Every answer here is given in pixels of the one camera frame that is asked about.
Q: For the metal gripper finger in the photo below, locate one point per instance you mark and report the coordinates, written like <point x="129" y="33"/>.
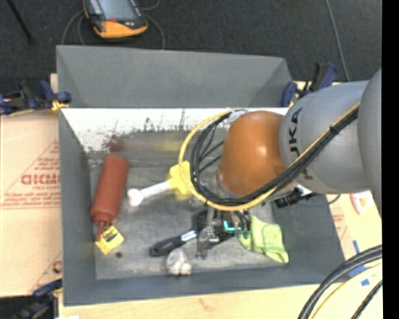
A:
<point x="204" y="241"/>

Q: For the yellow-green cloth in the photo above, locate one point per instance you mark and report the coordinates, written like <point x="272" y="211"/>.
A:
<point x="269" y="241"/>

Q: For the brown cardboard board, red print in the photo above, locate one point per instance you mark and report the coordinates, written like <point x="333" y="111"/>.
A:
<point x="26" y="211"/>

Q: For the white ball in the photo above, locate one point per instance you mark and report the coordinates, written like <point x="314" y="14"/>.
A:
<point x="178" y="262"/>

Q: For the small yellow box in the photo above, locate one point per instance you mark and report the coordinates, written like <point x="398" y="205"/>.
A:
<point x="109" y="240"/>

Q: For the black cylinder on white bracket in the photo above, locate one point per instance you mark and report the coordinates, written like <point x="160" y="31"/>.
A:
<point x="291" y="198"/>

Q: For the grey metal bin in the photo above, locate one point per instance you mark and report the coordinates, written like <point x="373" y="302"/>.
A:
<point x="159" y="81"/>

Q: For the red-brown squeeze bottle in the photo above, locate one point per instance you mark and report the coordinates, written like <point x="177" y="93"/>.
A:
<point x="109" y="188"/>

